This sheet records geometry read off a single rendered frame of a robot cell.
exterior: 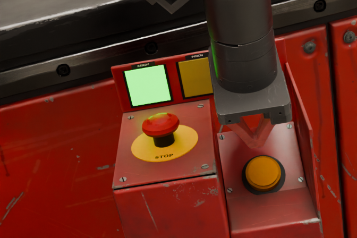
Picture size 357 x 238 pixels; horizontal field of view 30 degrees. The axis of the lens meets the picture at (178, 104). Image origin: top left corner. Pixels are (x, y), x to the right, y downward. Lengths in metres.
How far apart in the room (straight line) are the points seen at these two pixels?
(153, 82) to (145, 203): 0.16
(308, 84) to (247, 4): 0.46
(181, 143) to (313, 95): 0.35
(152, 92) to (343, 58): 0.34
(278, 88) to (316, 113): 0.41
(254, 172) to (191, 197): 0.10
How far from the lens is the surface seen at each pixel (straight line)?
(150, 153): 0.69
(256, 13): 0.56
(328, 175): 1.08
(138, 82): 0.77
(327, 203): 1.11
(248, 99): 0.60
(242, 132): 0.66
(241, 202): 0.73
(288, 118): 0.61
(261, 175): 0.73
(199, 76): 0.76
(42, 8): 0.91
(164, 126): 0.68
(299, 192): 0.73
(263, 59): 0.59
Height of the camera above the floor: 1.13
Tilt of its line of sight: 27 degrees down
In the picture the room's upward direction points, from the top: 12 degrees counter-clockwise
